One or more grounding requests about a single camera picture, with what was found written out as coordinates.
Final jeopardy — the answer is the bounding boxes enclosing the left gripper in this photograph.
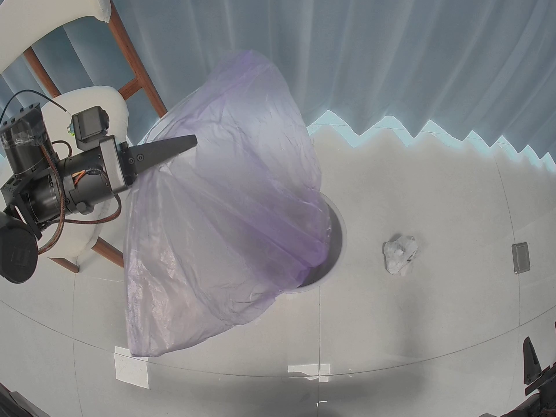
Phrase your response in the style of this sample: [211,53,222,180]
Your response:
[64,135,197,214]

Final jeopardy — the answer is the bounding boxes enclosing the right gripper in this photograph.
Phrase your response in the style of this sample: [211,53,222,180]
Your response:
[522,336,556,398]

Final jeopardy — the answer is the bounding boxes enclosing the purple plastic bag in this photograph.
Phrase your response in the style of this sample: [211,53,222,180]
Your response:
[122,50,333,358]

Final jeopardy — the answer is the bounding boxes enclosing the white trash bin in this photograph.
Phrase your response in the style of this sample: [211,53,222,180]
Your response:
[298,191,348,295]

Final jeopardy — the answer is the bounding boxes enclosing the crumpled white paper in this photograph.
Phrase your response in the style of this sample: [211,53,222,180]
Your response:
[383,234,420,277]

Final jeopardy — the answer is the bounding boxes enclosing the white padded wooden chair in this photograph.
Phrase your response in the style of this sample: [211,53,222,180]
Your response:
[0,0,169,275]

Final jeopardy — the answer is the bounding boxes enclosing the blue-green curtain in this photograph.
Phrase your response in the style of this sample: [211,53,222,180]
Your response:
[0,0,556,169]

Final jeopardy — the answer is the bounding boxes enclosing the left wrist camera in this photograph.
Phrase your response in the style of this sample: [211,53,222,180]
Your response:
[71,106,110,151]

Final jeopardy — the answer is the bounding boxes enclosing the black cable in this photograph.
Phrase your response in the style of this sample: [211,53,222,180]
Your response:
[0,89,71,122]

